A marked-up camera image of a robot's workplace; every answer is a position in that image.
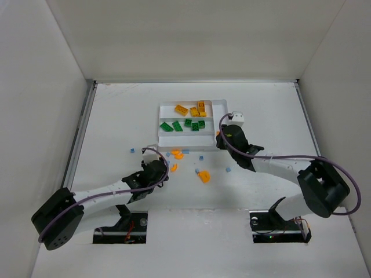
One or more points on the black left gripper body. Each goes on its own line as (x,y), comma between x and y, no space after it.
(159,167)

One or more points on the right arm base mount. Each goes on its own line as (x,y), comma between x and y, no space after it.
(269,227)

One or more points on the green square duplo brick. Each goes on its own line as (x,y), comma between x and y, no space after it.
(188,123)

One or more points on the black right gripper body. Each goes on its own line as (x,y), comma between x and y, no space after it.
(225,136)

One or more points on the green thin lego plate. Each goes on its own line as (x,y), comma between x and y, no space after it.
(166,127)

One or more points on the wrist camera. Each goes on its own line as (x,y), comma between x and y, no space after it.
(236,118)
(150,153)

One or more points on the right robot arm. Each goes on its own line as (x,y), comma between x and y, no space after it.
(322,188)

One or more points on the white compartment tray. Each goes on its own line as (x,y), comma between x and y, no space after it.
(204,139)

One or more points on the orange D-shaped arch brick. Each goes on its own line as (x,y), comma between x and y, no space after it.
(204,176)

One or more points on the yellow rounded ladybug brick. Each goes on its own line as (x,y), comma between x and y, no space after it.
(201,107)

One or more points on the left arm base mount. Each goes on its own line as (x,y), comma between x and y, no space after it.
(130,228)

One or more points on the green two-stud duplo brick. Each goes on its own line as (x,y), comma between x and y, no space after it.
(194,126)

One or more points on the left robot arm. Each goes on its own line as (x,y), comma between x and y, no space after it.
(68,213)

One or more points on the yellow large duplo brick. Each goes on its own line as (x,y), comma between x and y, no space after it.
(181,110)

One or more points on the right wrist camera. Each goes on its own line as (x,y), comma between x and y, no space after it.
(236,118)

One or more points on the yellow long duplo brick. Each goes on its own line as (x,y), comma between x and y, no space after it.
(194,112)

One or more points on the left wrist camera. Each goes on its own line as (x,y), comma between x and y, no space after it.
(150,153)

